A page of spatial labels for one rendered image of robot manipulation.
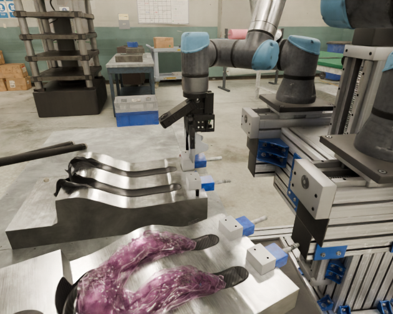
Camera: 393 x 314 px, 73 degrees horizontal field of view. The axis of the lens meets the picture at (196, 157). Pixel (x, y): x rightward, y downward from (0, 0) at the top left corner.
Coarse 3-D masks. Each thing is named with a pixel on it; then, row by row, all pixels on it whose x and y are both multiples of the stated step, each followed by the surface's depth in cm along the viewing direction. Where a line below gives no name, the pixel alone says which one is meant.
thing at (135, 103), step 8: (120, 96) 402; (128, 96) 404; (136, 96) 406; (144, 96) 409; (152, 96) 411; (120, 104) 369; (128, 104) 372; (136, 104) 374; (144, 104) 377; (152, 104) 412; (120, 112) 374
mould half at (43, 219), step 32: (160, 160) 92; (32, 192) 79; (64, 192) 66; (96, 192) 68; (192, 192) 74; (32, 224) 66; (64, 224) 67; (96, 224) 68; (128, 224) 70; (160, 224) 73
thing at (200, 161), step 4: (184, 152) 85; (188, 152) 85; (184, 156) 83; (188, 156) 83; (196, 156) 86; (200, 156) 86; (204, 156) 86; (220, 156) 87; (184, 160) 82; (188, 160) 82; (196, 160) 84; (200, 160) 84; (204, 160) 84; (208, 160) 86; (212, 160) 87; (216, 160) 87; (184, 164) 83; (188, 164) 83; (192, 164) 84; (196, 164) 84; (200, 164) 85; (204, 164) 85; (184, 168) 84; (188, 168) 84; (192, 168) 85
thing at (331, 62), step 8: (320, 56) 400; (328, 56) 400; (336, 56) 400; (344, 56) 298; (320, 64) 340; (328, 64) 326; (336, 64) 315; (336, 72) 318; (256, 80) 517; (256, 88) 521; (264, 88) 498; (272, 88) 498; (256, 96) 528; (320, 96) 444; (328, 96) 444
